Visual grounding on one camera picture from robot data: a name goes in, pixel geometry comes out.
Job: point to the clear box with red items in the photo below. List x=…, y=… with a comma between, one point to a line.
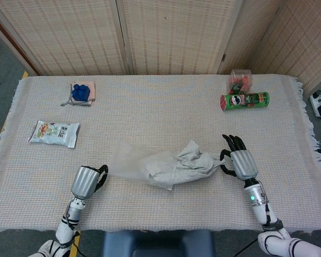
x=239, y=80

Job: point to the white power strip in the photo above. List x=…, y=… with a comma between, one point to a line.
x=319, y=104

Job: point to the blue knobbly toy block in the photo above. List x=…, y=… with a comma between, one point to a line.
x=80, y=92

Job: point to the white and silver left arm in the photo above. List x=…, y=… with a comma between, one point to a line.
x=75, y=211

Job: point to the black and silver left hand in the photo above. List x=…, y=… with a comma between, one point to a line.
x=84, y=182

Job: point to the white and silver right arm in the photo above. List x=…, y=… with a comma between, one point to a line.
x=256, y=198

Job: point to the transparent plastic bag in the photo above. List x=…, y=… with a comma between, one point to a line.
x=128, y=163

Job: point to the white snack packet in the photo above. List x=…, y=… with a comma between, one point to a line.
x=54, y=132

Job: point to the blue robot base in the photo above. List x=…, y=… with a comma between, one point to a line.
x=157, y=245

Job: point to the green Pringles can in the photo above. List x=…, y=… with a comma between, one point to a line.
x=246, y=101

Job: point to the woven folding screen panel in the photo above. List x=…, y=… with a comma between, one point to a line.
x=174, y=34
x=289, y=37
x=64, y=34

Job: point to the pale woven tablecloth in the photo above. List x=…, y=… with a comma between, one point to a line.
x=155, y=115

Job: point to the black and silver right hand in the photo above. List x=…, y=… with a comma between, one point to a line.
x=243, y=163

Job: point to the light grey clothes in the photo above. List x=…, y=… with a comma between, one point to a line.
x=192, y=163

